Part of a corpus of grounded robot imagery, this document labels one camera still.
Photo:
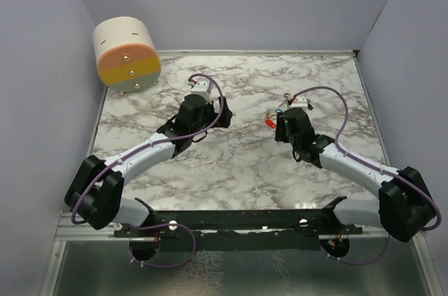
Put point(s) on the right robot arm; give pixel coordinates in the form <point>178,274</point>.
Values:
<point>401,202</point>

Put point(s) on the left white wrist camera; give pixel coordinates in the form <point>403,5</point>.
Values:
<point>203,89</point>

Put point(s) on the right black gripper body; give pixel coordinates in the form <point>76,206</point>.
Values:
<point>290,138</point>

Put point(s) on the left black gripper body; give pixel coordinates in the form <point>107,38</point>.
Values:
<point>209,116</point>

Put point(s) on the pastel three-drawer cylinder box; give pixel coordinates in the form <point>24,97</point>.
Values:
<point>127,60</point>

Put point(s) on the aluminium extrusion frame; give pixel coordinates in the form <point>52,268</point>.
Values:
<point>67,231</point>

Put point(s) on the red key tag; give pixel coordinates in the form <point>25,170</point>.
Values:
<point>271,123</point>

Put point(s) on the black mounting rail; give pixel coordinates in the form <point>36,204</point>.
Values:
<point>241,230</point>

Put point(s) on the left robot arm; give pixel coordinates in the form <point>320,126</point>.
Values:
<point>96,193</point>

